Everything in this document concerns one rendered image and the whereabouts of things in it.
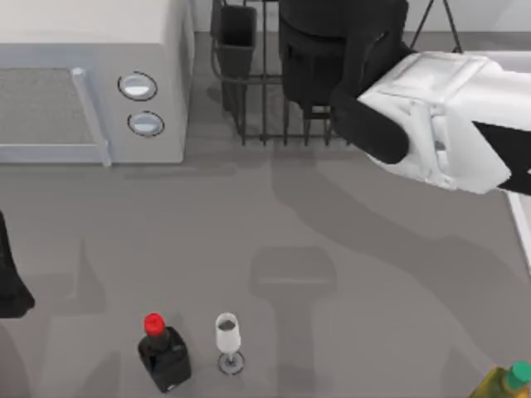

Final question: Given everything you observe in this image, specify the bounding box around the white wine glass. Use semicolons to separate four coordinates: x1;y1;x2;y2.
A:
214;312;246;376

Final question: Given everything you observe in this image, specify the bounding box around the round grey microwave knob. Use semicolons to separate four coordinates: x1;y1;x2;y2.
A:
127;110;166;137
117;71;158;102

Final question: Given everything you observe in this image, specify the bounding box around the black cutlery holder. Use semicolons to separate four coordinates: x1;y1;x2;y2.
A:
214;4;257;79

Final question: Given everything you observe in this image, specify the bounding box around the black bottle with red cap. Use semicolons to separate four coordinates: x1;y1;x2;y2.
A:
137;312;193;395

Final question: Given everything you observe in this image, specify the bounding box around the pale microwave oven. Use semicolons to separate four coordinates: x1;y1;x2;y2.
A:
0;0;195;167

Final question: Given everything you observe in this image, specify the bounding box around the grey microwave door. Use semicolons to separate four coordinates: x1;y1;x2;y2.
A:
0;67;110;163

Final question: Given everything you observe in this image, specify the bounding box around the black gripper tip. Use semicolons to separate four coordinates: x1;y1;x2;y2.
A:
0;210;37;320

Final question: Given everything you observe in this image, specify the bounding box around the yellow bottle with green cap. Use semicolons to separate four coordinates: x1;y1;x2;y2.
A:
467;361;531;398

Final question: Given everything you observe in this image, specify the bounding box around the black wire dish rack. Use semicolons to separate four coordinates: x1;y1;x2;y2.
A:
209;0;464;148

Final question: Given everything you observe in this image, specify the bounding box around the pale microwave door handle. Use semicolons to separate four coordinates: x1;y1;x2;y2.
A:
71;67;113;167

